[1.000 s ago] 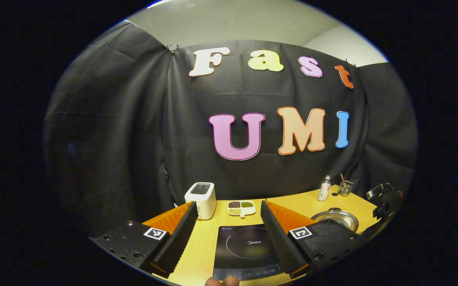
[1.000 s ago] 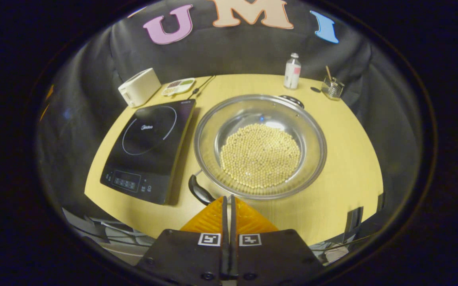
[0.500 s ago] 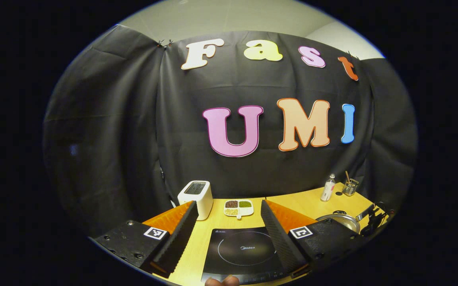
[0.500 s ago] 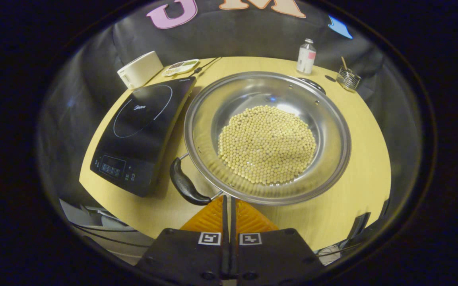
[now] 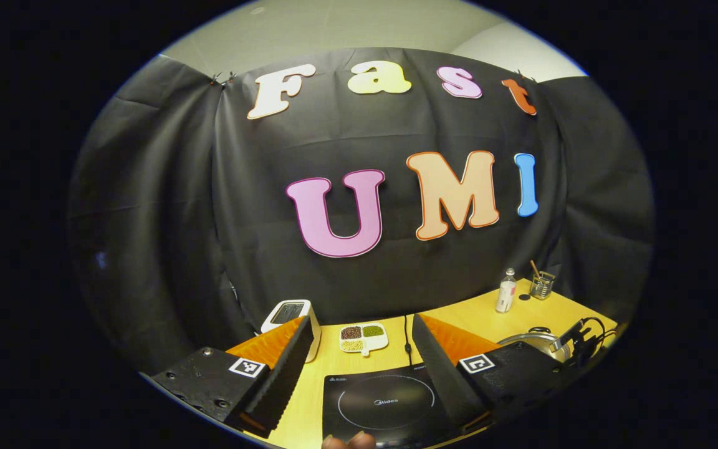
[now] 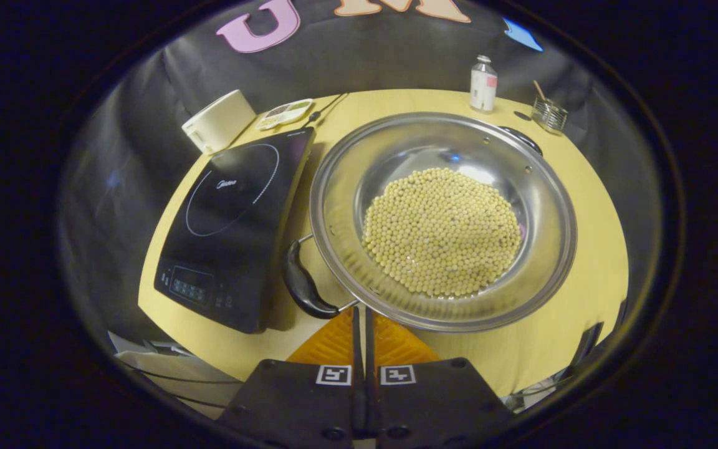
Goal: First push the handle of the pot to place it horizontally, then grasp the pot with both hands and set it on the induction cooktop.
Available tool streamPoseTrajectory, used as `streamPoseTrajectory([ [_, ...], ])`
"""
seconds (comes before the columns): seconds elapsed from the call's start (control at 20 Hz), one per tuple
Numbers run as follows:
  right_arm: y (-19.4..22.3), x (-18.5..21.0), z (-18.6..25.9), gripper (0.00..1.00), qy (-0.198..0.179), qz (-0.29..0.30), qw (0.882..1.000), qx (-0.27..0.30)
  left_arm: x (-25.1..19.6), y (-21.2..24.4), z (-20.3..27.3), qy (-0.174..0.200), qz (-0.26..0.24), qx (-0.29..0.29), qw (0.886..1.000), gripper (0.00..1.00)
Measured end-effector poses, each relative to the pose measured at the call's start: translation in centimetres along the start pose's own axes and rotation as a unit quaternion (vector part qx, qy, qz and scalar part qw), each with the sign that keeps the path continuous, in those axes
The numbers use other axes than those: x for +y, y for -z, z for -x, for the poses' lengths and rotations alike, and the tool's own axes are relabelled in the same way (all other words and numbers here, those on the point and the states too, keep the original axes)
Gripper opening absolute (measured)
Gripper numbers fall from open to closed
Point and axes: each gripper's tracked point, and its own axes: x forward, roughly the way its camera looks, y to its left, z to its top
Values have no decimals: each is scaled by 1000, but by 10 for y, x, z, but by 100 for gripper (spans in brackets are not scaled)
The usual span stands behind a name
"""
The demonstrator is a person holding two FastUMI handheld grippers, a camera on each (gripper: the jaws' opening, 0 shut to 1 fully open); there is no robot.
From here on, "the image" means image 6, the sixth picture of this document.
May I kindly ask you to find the metal wire holder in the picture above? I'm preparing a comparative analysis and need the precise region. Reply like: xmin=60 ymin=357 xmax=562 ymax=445
xmin=531 ymin=97 xmax=568 ymax=136

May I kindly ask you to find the black induction cooktop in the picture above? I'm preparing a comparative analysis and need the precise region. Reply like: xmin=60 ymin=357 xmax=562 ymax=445
xmin=154 ymin=127 xmax=316 ymax=334

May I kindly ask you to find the stainless steel pot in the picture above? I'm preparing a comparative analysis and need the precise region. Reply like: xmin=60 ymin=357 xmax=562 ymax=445
xmin=283 ymin=112 xmax=578 ymax=333

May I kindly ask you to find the white toaster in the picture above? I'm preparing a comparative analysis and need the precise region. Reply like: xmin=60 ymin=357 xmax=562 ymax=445
xmin=181 ymin=89 xmax=257 ymax=155

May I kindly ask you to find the clear bottle with white label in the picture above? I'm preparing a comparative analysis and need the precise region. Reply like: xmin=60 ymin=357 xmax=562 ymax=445
xmin=470 ymin=55 xmax=498 ymax=113

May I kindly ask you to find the black backdrop cloth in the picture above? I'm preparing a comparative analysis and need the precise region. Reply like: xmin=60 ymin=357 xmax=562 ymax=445
xmin=60 ymin=0 xmax=665 ymax=350

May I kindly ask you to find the pile of yellow soybeans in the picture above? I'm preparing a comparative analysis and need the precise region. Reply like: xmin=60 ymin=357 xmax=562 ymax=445
xmin=362 ymin=167 xmax=523 ymax=298

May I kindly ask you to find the white compartment seasoning tray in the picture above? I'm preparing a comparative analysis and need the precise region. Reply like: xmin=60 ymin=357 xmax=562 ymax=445
xmin=256 ymin=99 xmax=314 ymax=130

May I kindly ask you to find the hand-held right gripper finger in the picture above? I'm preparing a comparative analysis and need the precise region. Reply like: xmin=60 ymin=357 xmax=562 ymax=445
xmin=218 ymin=306 xmax=367 ymax=449
xmin=366 ymin=307 xmax=517 ymax=449

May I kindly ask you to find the black power cable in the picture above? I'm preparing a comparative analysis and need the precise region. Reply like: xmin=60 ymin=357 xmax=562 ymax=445
xmin=306 ymin=94 xmax=350 ymax=125

